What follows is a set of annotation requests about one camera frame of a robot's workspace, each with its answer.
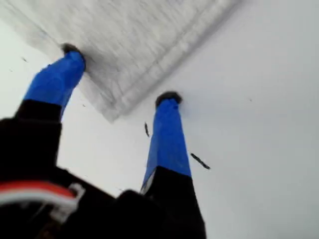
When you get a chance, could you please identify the red and white motor wire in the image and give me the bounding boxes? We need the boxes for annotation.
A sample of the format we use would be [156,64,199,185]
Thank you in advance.
[0,180,85,225]

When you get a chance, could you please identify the grey shirt with brown sleeves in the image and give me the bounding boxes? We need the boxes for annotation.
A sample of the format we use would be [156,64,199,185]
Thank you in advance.
[0,0,244,122]

